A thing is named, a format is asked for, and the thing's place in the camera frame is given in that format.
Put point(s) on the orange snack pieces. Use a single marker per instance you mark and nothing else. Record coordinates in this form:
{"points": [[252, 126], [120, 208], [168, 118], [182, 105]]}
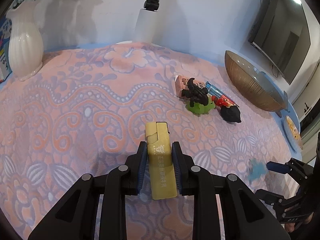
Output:
{"points": [[292, 125]]}

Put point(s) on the brown glass bowl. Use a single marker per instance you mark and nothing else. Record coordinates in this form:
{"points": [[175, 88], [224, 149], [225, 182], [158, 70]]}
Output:
{"points": [[247, 82]]}

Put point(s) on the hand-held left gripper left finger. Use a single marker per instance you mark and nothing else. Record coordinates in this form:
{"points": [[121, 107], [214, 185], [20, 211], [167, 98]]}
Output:
{"points": [[142, 165]]}

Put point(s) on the black-haired doll figure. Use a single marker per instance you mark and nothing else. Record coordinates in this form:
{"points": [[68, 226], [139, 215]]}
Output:
{"points": [[231, 113]]}

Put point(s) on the black dragon figure green base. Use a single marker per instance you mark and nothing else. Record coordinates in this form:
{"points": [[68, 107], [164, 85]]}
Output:
{"points": [[197, 92]]}

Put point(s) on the teal toy figure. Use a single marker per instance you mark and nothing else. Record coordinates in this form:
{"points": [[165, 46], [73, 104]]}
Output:
{"points": [[257, 171]]}

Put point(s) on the white desk lamp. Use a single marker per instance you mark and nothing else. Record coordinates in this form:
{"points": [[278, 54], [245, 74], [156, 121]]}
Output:
{"points": [[150, 25]]}

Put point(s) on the patterned shallow plate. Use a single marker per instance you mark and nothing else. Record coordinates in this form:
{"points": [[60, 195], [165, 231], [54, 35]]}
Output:
{"points": [[292, 140]]}

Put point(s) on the white ribbed vase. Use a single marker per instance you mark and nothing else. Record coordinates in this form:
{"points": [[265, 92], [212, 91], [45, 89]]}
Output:
{"points": [[25, 45]]}

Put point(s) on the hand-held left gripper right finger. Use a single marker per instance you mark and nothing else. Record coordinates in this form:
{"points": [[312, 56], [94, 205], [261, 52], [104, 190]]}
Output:
{"points": [[178, 165]]}

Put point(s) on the blue lighter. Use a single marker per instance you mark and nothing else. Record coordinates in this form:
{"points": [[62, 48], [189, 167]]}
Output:
{"points": [[213, 90]]}

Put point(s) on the black wall television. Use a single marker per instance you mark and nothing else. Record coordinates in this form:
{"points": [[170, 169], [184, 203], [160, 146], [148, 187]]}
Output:
{"points": [[280, 30]]}

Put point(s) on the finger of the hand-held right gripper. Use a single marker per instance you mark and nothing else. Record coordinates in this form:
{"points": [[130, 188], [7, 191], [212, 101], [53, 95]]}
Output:
{"points": [[276, 167], [270, 197]]}

